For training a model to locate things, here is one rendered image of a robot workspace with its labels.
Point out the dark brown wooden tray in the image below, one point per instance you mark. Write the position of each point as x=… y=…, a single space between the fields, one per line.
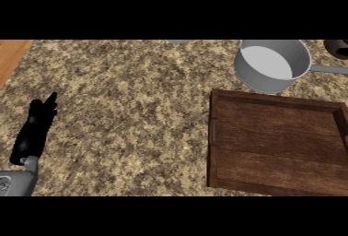
x=276 y=144

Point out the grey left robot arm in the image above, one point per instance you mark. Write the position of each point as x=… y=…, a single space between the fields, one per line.
x=18 y=181

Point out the dark round object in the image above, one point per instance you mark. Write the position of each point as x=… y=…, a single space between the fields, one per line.
x=338 y=47

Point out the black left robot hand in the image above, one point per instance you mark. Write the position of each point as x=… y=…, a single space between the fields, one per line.
x=33 y=135

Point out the grey metal pot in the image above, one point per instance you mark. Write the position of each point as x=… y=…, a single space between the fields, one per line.
x=272 y=66

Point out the small grey object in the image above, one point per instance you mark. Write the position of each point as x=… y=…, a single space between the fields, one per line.
x=179 y=41

